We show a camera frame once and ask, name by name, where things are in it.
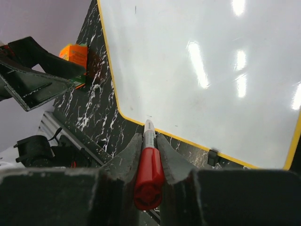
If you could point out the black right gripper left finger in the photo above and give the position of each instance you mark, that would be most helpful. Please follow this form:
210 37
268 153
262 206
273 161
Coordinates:
73 197

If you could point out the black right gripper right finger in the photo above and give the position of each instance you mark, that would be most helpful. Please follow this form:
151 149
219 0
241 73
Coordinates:
227 197

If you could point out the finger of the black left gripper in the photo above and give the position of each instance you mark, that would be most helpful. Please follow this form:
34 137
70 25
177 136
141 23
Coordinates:
29 53
31 88

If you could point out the red capped whiteboard marker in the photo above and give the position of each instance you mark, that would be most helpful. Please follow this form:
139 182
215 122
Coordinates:
150 176

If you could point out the yellow framed whiteboard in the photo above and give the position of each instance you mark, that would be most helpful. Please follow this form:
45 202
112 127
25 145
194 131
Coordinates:
220 75

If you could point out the orange juice carton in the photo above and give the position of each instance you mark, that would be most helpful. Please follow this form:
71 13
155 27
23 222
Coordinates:
76 53

